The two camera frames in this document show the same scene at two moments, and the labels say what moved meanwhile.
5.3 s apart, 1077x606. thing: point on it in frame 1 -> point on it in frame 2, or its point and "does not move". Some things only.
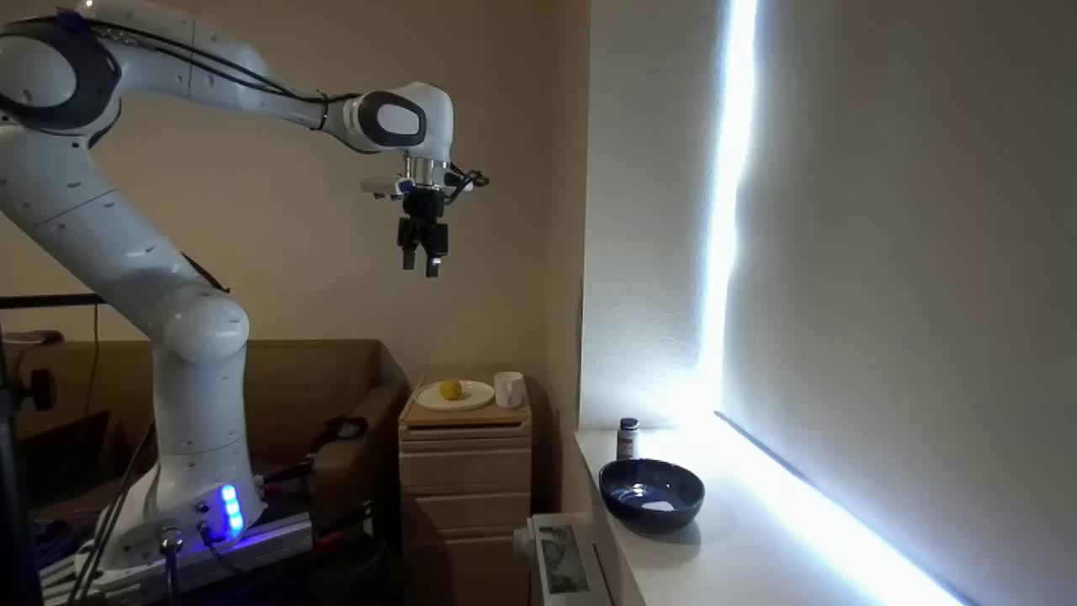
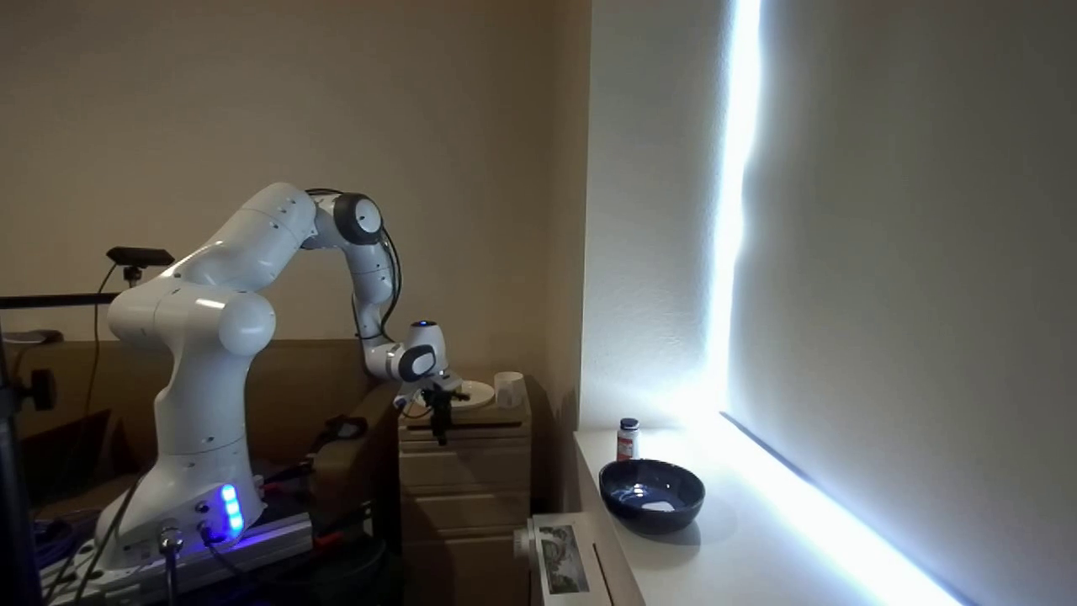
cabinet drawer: (464, 473) does not move
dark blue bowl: (652, 497) does not move
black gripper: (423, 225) -> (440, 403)
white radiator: (568, 559) does not move
